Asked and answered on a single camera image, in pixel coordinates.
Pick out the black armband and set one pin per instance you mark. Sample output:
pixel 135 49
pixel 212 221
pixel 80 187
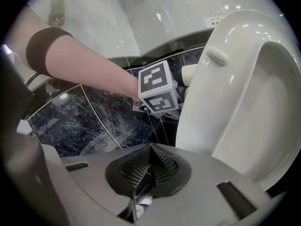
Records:
pixel 40 50

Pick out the beige wall phone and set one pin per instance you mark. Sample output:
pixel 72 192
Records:
pixel 56 8

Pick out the white wall label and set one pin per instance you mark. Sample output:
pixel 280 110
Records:
pixel 211 22

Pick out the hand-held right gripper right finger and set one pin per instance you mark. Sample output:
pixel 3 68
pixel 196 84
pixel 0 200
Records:
pixel 202 180

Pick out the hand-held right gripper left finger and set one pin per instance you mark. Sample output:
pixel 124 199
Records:
pixel 94 173

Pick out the person's left forearm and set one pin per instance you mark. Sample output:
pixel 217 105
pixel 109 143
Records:
pixel 94 65

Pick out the white toilet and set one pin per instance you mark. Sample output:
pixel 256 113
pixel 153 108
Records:
pixel 235 102

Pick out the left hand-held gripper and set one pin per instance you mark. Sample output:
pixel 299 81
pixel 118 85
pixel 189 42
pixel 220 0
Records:
pixel 155 86

